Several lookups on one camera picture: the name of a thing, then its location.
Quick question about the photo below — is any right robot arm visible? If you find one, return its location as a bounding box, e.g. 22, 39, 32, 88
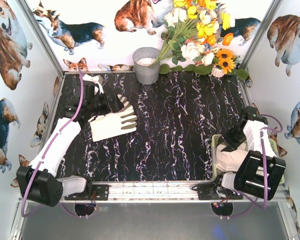
216, 106, 286, 201

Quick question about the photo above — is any artificial flower bouquet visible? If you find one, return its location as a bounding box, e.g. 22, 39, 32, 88
156, 0, 259, 80

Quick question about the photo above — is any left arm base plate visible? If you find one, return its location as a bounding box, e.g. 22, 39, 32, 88
64, 184, 110, 201

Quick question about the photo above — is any small white flower pot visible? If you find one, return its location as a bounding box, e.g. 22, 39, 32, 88
211, 66, 225, 78

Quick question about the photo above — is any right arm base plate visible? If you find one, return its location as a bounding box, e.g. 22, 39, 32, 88
196, 184, 243, 200

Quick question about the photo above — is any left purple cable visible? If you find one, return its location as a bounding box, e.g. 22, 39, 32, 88
20, 64, 101, 220

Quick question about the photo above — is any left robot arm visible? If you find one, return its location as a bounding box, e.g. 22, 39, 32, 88
16, 74, 120, 207

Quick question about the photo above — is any grey metal bucket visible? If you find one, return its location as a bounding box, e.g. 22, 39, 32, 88
132, 47, 160, 85

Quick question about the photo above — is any green storage basket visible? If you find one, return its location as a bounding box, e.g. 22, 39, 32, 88
211, 134, 279, 180

